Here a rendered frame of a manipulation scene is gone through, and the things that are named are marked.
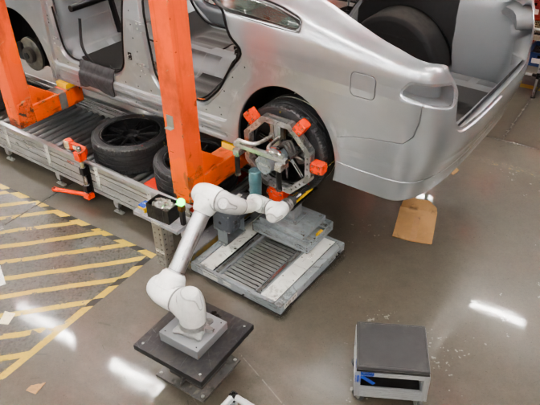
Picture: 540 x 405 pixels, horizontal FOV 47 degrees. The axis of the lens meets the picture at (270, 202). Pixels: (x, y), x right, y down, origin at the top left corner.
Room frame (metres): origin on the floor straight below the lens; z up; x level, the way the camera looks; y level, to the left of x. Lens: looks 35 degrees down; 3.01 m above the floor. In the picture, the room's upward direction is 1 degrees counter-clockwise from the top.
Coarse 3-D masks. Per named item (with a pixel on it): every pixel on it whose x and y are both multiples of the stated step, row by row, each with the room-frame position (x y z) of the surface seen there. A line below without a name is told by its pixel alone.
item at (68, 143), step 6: (66, 138) 4.54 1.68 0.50; (66, 144) 4.48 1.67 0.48; (72, 144) 4.45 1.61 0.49; (78, 144) 4.45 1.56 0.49; (84, 150) 4.32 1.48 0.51; (78, 156) 4.26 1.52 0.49; (84, 156) 4.30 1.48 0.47; (54, 186) 4.45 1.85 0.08; (66, 192) 4.37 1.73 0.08; (72, 192) 4.35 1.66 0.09; (78, 192) 4.34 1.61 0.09; (84, 192) 4.33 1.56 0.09; (90, 198) 4.28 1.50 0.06
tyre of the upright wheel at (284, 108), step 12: (300, 96) 3.81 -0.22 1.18; (264, 108) 3.75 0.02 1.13; (276, 108) 3.69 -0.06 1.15; (288, 108) 3.65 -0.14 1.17; (300, 108) 3.66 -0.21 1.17; (312, 108) 3.70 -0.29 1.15; (312, 120) 3.60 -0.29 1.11; (312, 132) 3.52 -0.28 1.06; (324, 132) 3.57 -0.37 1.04; (312, 144) 3.52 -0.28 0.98; (324, 144) 3.51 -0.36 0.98; (324, 156) 3.48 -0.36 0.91; (312, 180) 3.52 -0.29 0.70
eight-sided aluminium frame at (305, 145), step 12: (264, 120) 3.64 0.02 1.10; (276, 120) 3.60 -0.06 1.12; (288, 120) 3.59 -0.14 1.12; (252, 132) 3.77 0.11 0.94; (300, 144) 3.48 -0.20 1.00; (252, 156) 3.76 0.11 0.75; (312, 156) 3.47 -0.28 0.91; (264, 180) 3.65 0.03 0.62; (300, 180) 3.53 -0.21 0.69; (288, 192) 3.53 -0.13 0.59
